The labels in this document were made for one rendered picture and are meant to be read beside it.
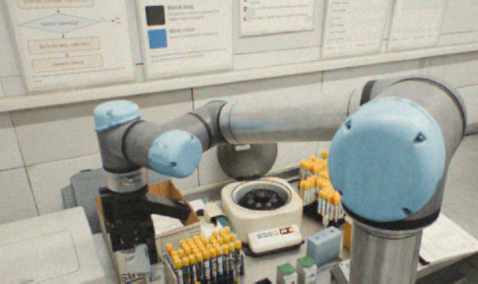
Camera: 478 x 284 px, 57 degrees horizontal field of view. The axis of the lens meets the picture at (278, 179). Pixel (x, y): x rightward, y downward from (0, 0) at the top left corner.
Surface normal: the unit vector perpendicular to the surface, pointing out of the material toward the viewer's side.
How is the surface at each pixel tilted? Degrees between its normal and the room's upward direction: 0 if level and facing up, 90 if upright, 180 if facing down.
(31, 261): 0
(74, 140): 90
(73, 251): 0
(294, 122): 87
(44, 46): 92
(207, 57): 93
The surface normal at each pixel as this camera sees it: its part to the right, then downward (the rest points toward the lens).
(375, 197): -0.51, 0.30
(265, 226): 0.36, 0.45
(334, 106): -0.54, -0.24
